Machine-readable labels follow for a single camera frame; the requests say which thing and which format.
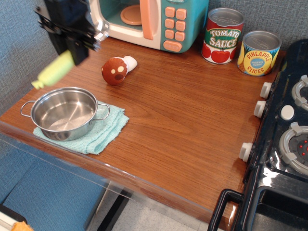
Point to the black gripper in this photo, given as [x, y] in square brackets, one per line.
[68, 27]

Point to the spoon with yellow-green handle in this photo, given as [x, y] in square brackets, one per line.
[59, 67]

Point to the light teal folded napkin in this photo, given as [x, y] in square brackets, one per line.
[94, 142]

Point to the white stove knob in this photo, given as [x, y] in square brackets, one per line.
[259, 108]
[245, 151]
[265, 90]

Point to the black toy stove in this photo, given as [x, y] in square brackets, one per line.
[275, 195]

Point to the brown plush mushroom toy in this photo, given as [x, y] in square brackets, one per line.
[115, 69]

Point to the stainless steel pot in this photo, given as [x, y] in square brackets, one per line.
[65, 114]

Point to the orange microwave turntable plate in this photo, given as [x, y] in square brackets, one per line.
[131, 15]

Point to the teal toy microwave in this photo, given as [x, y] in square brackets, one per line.
[167, 25]

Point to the tomato sauce can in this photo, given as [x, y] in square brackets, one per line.
[222, 32]

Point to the pineapple slices can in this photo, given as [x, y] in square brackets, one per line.
[258, 53]

